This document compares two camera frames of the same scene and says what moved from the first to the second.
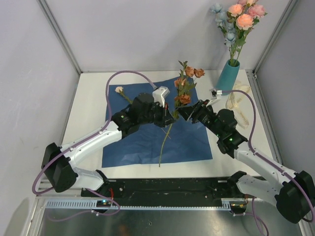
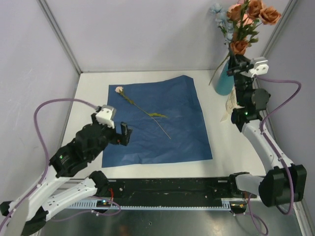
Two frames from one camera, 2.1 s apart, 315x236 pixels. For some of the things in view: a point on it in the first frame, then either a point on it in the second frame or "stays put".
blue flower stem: (226, 27) stays put
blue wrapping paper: (178, 140) stays put
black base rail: (165, 192) stays put
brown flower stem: (183, 85) -> (245, 18)
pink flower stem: (256, 11) -> (244, 19)
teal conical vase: (228, 75) stays put
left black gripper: (166, 118) -> (123, 138)
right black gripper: (187, 111) -> (237, 65)
